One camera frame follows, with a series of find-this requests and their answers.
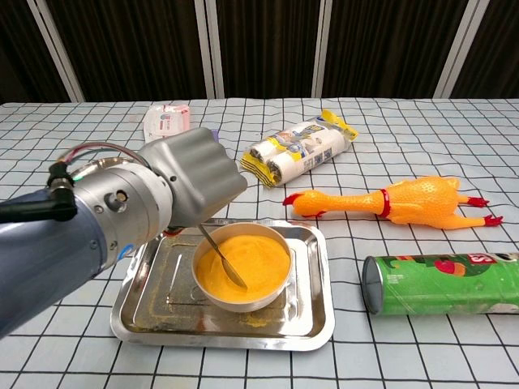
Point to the orange bowl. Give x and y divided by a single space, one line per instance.
243 304

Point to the rectangular steel tray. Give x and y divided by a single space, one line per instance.
162 324

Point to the pink white wet wipes pack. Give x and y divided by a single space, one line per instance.
166 119

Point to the green chips can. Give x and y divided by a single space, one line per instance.
438 283

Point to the orange rubber chicken toy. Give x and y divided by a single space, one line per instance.
425 198

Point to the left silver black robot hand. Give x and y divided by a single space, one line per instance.
194 174

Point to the white partition frame post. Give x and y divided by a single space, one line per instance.
322 48
461 48
208 48
54 48

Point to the white checked tablecloth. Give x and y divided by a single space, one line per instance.
405 133

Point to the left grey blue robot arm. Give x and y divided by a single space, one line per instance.
61 251

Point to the small steel spoon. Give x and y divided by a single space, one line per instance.
235 277

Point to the yellow white bag rolls pack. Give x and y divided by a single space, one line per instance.
300 146

